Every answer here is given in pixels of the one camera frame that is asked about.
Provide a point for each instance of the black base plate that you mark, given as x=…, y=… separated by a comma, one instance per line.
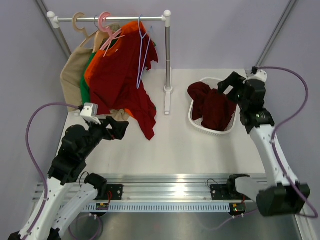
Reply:
x=236, y=201
x=114, y=192

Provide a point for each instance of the white perforated plastic basket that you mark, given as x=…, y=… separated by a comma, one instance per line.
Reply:
x=196, y=124

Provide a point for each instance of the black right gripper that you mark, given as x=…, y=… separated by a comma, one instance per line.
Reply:
x=234, y=78

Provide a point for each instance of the beige plastic hanger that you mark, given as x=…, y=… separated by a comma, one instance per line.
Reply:
x=87, y=37

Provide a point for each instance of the beige t shirt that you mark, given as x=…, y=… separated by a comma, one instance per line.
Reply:
x=72, y=78

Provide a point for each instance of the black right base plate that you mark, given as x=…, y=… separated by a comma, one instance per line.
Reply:
x=236, y=201

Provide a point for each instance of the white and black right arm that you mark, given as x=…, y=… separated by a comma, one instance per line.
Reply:
x=284, y=194

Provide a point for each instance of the white and chrome clothes rack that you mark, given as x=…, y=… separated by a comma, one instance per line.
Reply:
x=55, y=22

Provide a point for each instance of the aluminium table edge rail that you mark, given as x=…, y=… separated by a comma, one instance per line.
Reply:
x=186, y=187

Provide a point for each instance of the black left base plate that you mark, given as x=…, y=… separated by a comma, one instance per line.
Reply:
x=114, y=192

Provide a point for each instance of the pink plastic hanger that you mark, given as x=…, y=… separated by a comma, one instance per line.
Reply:
x=112, y=35

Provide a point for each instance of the red t shirt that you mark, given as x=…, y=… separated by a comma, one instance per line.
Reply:
x=146, y=120

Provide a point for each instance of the left aluminium frame post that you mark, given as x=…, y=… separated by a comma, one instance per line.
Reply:
x=56, y=30

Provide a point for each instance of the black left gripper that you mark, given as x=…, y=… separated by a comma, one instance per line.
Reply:
x=117, y=131

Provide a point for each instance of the light blue wire hanger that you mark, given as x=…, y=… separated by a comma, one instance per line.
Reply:
x=142, y=55

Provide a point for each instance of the dark maroon t shirt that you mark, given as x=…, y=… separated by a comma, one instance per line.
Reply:
x=212, y=107

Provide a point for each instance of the white slotted cable duct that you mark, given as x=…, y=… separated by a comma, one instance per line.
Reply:
x=168, y=207

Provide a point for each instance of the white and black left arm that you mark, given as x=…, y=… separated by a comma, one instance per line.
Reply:
x=50, y=220

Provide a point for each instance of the orange t shirt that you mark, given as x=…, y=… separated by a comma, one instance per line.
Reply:
x=130, y=31

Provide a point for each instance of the aluminium corner frame post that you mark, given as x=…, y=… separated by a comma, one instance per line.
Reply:
x=276, y=32

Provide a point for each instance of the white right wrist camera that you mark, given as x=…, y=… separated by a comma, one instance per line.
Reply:
x=258, y=74

